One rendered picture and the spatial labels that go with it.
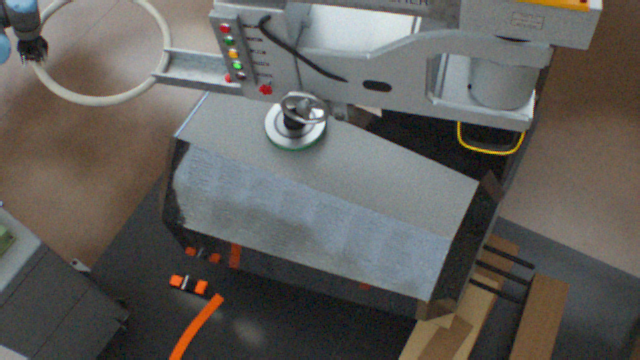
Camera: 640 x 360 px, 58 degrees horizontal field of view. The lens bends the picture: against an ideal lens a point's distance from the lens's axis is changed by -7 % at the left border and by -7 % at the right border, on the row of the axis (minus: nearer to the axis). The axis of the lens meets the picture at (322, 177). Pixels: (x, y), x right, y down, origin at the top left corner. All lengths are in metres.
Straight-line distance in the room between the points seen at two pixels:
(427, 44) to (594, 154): 1.87
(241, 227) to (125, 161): 1.31
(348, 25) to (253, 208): 0.80
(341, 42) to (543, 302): 1.53
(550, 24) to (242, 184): 1.24
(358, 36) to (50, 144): 2.40
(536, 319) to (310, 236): 1.08
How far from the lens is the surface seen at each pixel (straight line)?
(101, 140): 3.55
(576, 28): 1.42
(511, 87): 1.64
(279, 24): 1.60
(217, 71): 2.10
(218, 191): 2.25
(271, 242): 2.20
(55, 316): 2.60
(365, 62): 1.64
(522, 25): 1.42
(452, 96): 1.74
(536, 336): 2.67
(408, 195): 2.04
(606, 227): 3.08
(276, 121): 2.16
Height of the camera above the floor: 2.64
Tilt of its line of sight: 60 degrees down
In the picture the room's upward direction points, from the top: 12 degrees counter-clockwise
